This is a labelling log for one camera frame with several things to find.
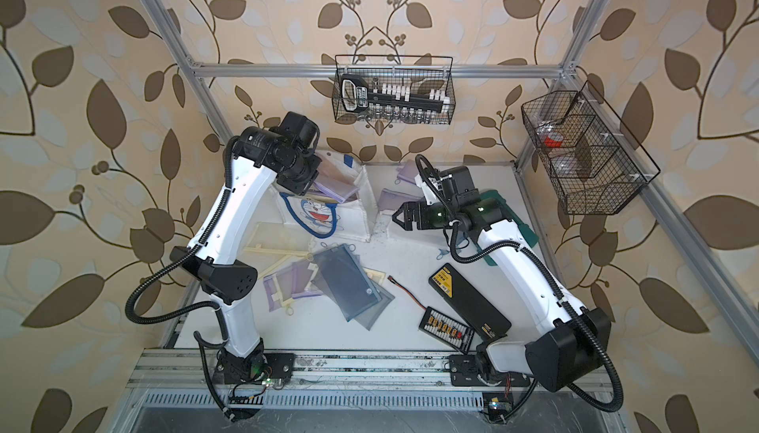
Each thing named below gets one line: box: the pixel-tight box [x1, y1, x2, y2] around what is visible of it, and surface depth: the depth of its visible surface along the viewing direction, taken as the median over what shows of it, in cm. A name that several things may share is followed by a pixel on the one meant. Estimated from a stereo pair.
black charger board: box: [418, 306, 476, 355], surface depth 81 cm
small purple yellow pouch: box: [262, 259, 325, 316], surface depth 89 cm
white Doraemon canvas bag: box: [275, 150, 378, 243], surface depth 93 cm
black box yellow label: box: [428, 262, 512, 339], surface depth 86 cm
